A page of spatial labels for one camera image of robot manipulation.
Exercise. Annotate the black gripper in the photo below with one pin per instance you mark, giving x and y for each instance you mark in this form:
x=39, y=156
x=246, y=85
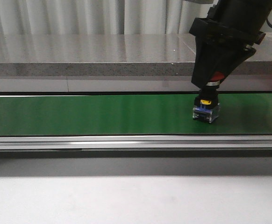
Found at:
x=237, y=19

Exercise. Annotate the grey stone slab right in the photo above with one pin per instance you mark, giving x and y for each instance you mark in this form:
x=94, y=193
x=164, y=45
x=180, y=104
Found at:
x=259, y=64

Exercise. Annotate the grey stone slab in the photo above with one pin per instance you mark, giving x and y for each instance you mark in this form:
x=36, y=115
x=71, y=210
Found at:
x=96, y=55
x=259, y=64

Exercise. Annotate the green conveyor belt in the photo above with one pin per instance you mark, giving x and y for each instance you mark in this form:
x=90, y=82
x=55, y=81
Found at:
x=131, y=114

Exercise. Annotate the grey stone slab left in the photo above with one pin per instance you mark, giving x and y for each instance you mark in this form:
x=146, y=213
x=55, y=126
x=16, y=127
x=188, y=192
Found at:
x=96, y=55

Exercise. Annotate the grey pleated curtain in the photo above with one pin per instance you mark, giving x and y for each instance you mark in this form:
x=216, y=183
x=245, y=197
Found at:
x=104, y=17

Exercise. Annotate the aluminium conveyor side rail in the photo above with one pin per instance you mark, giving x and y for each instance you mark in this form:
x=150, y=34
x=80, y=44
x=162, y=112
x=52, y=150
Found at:
x=136, y=143

